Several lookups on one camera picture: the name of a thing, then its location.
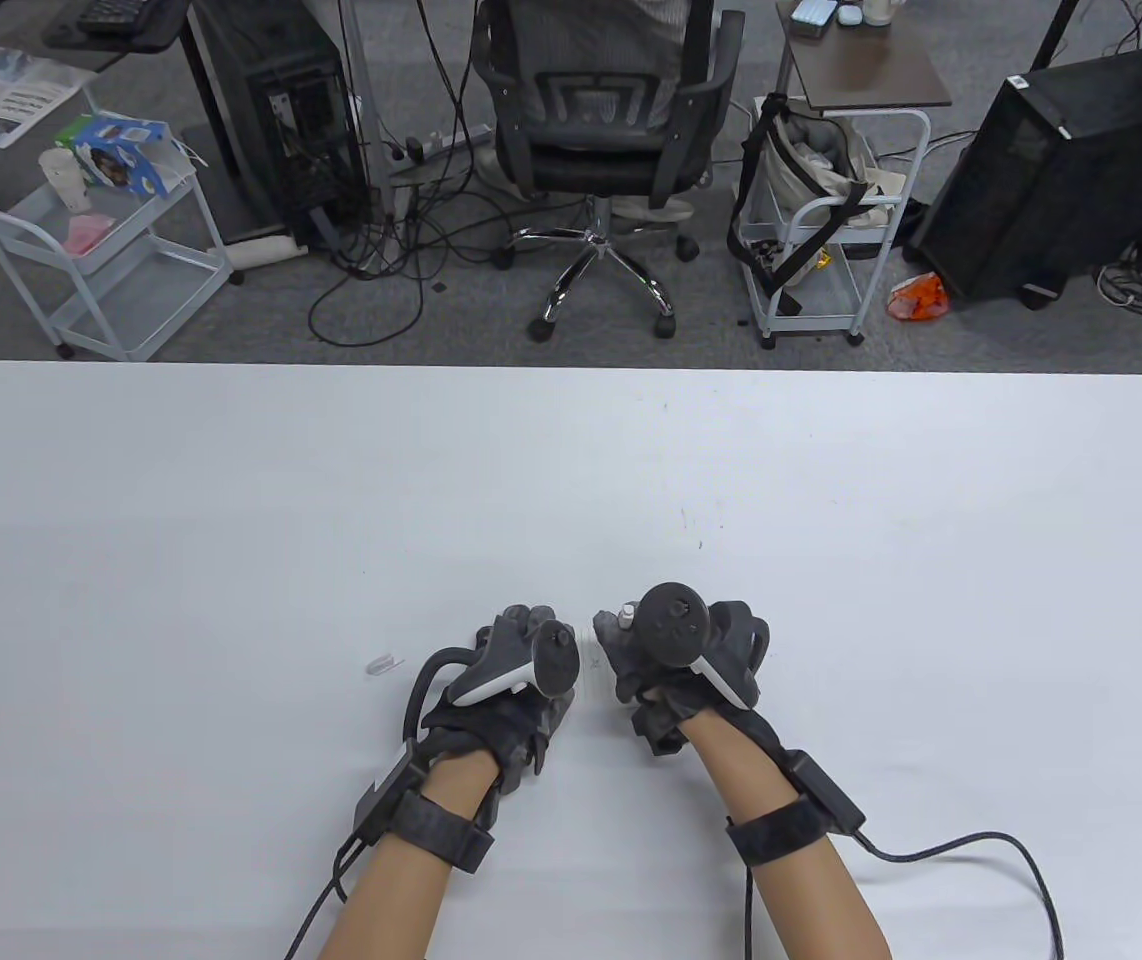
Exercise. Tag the black keyboard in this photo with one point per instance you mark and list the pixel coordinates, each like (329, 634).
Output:
(111, 15)

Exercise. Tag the white paper cup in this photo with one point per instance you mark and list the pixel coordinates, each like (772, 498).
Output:
(64, 180)

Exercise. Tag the white three-tier cart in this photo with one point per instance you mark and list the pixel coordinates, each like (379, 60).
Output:
(131, 300)

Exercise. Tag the grey white hand controller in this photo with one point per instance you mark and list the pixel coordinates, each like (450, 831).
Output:
(676, 620)
(501, 665)

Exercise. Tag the brown side table top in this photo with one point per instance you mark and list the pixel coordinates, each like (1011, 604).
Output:
(871, 70)

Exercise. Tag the clear pen cap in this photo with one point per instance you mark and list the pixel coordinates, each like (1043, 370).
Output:
(384, 665)

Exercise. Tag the person's right forearm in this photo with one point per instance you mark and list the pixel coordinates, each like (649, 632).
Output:
(811, 900)

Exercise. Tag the person's left hand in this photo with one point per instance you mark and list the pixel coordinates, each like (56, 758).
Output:
(501, 730)

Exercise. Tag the light blue tissue pack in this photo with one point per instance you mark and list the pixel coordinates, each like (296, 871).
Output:
(813, 14)

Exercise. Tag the black keyboard tray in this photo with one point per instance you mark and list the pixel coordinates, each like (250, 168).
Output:
(166, 25)

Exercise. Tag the black metal pole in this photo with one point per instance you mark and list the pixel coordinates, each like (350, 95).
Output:
(1053, 35)

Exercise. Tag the white paper roll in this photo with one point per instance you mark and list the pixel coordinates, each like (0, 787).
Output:
(261, 250)

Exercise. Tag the black open computer tower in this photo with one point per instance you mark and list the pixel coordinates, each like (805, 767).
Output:
(271, 100)

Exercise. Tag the person's right hand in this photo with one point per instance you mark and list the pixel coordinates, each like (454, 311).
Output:
(621, 655)

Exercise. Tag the orange plastic bag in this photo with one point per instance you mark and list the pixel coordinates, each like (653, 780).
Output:
(921, 298)

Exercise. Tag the person's left forearm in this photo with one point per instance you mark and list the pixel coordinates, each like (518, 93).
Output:
(391, 900)

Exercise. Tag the black mesh computer tower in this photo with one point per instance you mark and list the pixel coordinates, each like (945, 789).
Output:
(1051, 170)

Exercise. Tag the blue printed box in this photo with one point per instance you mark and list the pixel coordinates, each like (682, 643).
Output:
(121, 160)

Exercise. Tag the pink packet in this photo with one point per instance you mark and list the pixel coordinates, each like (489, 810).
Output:
(86, 235)

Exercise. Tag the white narrow cart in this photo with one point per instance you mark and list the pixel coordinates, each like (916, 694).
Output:
(811, 300)

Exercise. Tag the white metal desk leg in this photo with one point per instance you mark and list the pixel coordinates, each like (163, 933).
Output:
(356, 60)

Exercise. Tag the white power strip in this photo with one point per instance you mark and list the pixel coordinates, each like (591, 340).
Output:
(396, 152)

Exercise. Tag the black mesh office chair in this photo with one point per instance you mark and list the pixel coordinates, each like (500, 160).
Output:
(591, 170)

